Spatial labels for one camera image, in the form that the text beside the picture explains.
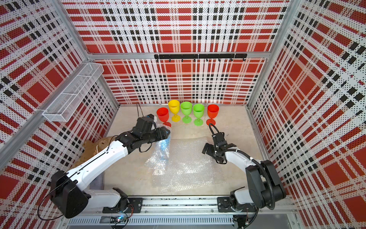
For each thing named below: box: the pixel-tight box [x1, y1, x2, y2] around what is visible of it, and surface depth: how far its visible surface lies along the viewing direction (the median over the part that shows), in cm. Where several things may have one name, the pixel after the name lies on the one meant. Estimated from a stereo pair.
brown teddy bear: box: [71, 136, 115, 169], surface depth 88 cm
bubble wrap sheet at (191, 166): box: [152, 136, 226, 194], surface depth 84 cm
